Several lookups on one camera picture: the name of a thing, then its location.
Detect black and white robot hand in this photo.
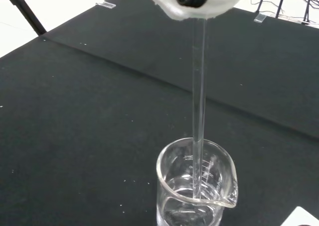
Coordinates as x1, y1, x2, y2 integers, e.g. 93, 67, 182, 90
138, 0, 248, 21

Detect white test tube rack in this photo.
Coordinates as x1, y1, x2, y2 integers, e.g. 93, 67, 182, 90
281, 206, 319, 226

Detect black tripod stand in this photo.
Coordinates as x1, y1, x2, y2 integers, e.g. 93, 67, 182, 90
255, 0, 319, 25

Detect black bench cloth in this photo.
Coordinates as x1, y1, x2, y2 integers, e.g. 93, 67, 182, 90
0, 0, 319, 226

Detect black tripod leg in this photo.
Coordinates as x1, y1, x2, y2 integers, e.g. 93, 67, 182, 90
0, 0, 48, 36

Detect clear glass beaker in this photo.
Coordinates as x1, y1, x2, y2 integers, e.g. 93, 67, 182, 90
156, 137, 239, 226

